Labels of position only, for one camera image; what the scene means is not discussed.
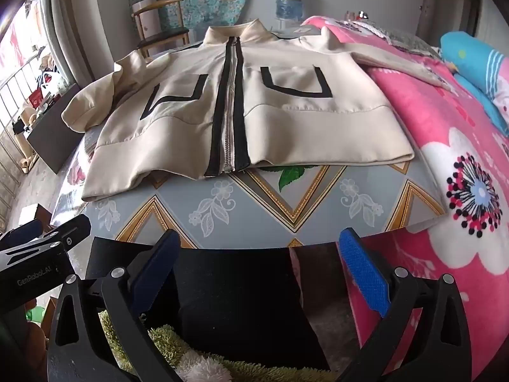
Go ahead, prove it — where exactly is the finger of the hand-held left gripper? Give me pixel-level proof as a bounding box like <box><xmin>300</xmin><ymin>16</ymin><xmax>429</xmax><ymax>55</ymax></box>
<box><xmin>39</xmin><ymin>214</ymin><xmax>92</xmax><ymax>253</ymax></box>
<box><xmin>0</xmin><ymin>218</ymin><xmax>44</xmax><ymax>248</ymax></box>

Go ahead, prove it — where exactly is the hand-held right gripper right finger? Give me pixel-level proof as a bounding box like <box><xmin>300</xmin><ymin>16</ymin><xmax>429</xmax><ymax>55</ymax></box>
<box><xmin>337</xmin><ymin>228</ymin><xmax>472</xmax><ymax>382</ymax></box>

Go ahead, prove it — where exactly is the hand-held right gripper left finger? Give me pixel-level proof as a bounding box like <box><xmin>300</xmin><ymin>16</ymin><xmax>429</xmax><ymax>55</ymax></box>
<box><xmin>47</xmin><ymin>229</ymin><xmax>184</xmax><ymax>382</ymax></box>

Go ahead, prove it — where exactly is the beige jacket with black trim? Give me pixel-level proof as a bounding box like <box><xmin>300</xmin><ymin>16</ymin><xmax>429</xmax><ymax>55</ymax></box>
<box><xmin>61</xmin><ymin>18</ymin><xmax>458</xmax><ymax>203</ymax></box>

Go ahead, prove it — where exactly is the cardboard box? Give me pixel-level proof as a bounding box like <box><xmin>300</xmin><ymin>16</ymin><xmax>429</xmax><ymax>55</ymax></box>
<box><xmin>22</xmin><ymin>203</ymin><xmax>54</xmax><ymax>233</ymax></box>

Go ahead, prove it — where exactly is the green fluffy garment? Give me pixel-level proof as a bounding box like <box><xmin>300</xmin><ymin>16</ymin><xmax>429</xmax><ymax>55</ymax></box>
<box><xmin>99</xmin><ymin>310</ymin><xmax>335</xmax><ymax>382</ymax></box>

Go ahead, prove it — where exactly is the black cabinet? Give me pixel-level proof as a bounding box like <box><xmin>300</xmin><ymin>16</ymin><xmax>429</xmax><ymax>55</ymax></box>
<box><xmin>26</xmin><ymin>83</ymin><xmax>86</xmax><ymax>173</ymax></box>

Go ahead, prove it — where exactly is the beige fluffy cloth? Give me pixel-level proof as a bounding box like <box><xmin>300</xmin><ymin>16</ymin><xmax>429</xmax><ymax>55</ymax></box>
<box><xmin>175</xmin><ymin>356</ymin><xmax>233</xmax><ymax>382</ymax></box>

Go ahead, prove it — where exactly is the metal railing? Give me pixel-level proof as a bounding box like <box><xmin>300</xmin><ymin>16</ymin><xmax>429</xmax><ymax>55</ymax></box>
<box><xmin>0</xmin><ymin>53</ymin><xmax>45</xmax><ymax>208</ymax></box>

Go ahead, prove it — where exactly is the white plastic bag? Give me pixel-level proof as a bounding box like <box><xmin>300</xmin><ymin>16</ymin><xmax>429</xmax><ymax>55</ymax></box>
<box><xmin>40</xmin><ymin>70</ymin><xmax>66</xmax><ymax>93</ymax></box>

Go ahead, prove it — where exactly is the pink floral blanket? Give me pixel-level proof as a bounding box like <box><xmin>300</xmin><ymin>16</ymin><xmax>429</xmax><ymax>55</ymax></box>
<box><xmin>300</xmin><ymin>16</ymin><xmax>509</xmax><ymax>382</ymax></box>

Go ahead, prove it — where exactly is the grey curtain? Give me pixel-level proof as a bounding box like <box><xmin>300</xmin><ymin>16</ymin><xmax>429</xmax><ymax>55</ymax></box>
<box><xmin>38</xmin><ymin>0</ymin><xmax>100</xmax><ymax>84</ymax></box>

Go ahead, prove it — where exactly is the wooden chair with black seat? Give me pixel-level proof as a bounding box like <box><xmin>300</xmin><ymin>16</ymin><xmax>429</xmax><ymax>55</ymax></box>
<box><xmin>131</xmin><ymin>0</ymin><xmax>191</xmax><ymax>58</ymax></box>

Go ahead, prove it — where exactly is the white box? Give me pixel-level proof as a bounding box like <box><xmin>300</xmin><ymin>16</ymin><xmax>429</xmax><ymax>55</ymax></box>
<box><xmin>133</xmin><ymin>0</ymin><xmax>162</xmax><ymax>37</ymax></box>

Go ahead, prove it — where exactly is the blue pillow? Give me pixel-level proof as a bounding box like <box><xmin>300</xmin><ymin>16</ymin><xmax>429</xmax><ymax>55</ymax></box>
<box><xmin>439</xmin><ymin>31</ymin><xmax>509</xmax><ymax>136</ymax></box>

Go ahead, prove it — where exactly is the grey lace cloth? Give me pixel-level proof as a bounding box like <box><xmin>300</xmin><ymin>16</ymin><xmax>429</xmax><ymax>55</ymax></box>
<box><xmin>338</xmin><ymin>18</ymin><xmax>442</xmax><ymax>60</ymax></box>

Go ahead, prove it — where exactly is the white water dispenser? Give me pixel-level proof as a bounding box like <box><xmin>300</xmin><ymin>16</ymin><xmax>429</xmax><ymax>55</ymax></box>
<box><xmin>274</xmin><ymin>18</ymin><xmax>303</xmax><ymax>32</ymax></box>

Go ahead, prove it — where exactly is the blue water bottle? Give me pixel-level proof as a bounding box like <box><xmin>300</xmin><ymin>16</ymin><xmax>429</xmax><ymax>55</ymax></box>
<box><xmin>275</xmin><ymin>0</ymin><xmax>305</xmax><ymax>20</ymax></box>

